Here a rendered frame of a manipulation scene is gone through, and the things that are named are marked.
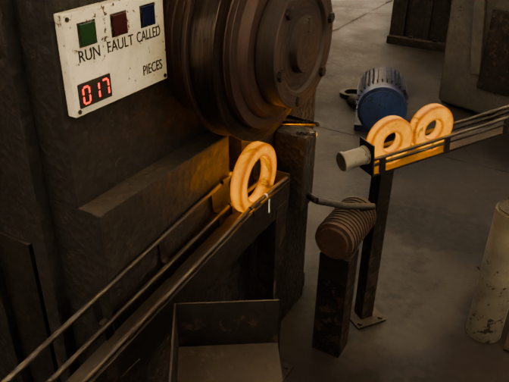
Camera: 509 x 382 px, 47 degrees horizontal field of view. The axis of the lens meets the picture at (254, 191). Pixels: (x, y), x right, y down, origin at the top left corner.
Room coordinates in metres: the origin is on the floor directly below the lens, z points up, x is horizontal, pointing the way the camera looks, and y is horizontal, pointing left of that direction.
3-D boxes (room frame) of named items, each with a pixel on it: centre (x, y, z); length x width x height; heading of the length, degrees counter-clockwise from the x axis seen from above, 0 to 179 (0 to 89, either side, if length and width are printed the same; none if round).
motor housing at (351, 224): (1.54, -0.29, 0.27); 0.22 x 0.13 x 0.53; 150
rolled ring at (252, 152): (1.33, 0.00, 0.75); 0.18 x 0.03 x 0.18; 150
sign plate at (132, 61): (1.08, 0.26, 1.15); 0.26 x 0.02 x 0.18; 150
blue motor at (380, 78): (3.48, -0.78, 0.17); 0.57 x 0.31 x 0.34; 170
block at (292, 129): (1.53, -0.11, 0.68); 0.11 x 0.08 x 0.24; 60
